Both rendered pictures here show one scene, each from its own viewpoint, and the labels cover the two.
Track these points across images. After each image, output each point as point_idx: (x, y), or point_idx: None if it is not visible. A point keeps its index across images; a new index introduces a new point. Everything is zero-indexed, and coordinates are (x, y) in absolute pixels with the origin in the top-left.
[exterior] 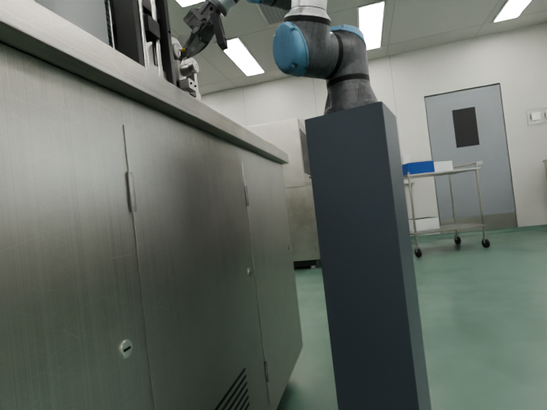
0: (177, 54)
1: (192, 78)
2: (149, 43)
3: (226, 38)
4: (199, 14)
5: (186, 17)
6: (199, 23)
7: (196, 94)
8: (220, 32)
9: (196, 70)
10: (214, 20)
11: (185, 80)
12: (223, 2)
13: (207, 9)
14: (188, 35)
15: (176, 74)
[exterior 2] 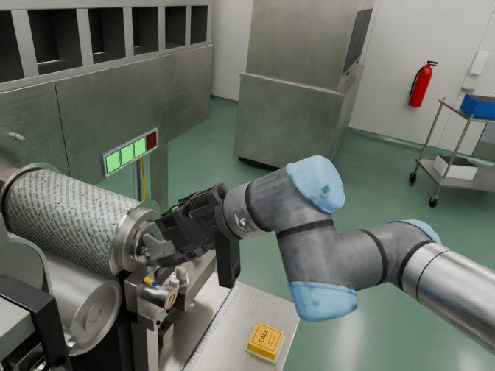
0: (140, 256)
1: (204, 18)
2: (86, 227)
3: (239, 269)
4: (188, 232)
5: (163, 219)
6: (187, 249)
7: (205, 51)
8: (228, 271)
9: (171, 304)
10: (219, 247)
11: (149, 320)
12: (246, 235)
13: (211, 216)
14: (163, 245)
15: (132, 304)
